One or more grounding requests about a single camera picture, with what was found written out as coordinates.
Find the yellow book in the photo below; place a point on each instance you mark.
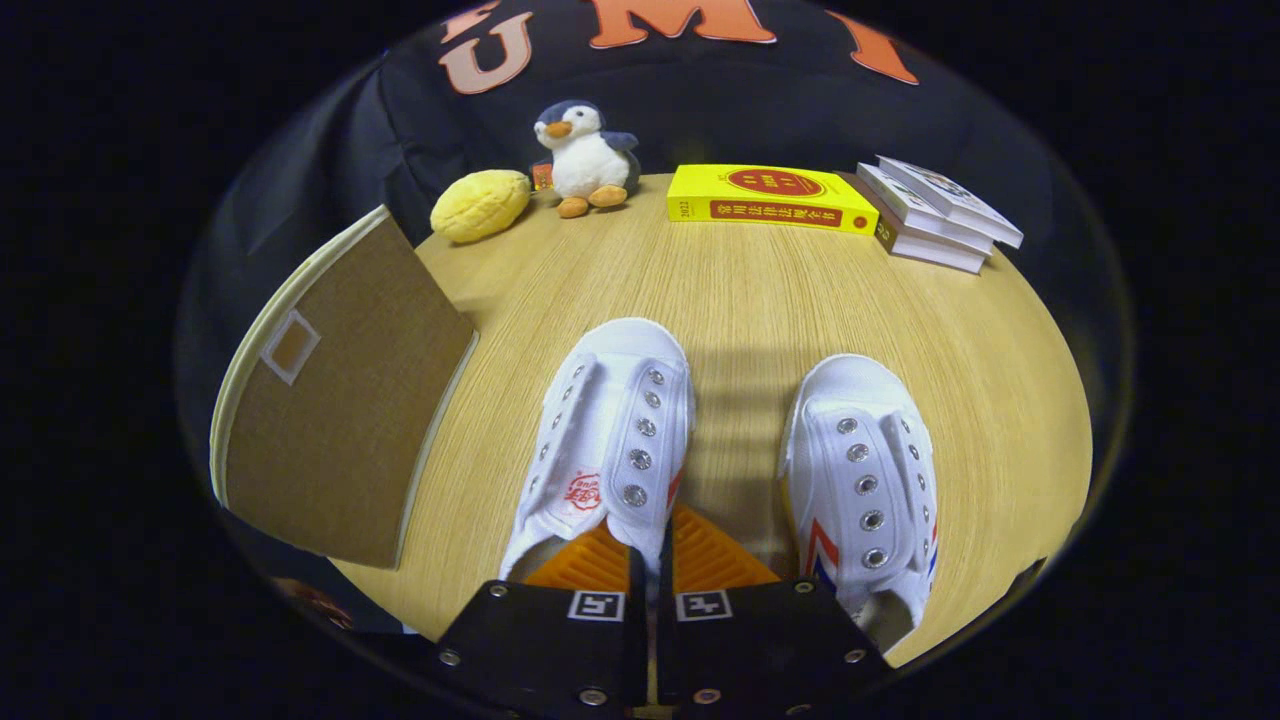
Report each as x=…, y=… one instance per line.
x=770, y=195

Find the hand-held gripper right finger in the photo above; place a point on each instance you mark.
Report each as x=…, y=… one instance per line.
x=770, y=650

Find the white illustrated cover book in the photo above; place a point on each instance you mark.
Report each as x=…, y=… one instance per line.
x=950, y=195

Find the penguin plush toy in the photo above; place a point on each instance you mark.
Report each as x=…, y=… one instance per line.
x=590, y=160

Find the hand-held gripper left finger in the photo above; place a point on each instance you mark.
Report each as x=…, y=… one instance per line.
x=520, y=650

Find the white canvas shoe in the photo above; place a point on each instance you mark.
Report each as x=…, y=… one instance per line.
x=610, y=440
x=860, y=470

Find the brown fabric storage box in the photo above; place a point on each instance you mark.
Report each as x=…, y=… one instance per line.
x=330, y=430

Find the yellow bun plush toy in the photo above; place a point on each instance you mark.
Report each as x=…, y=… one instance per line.
x=480, y=205

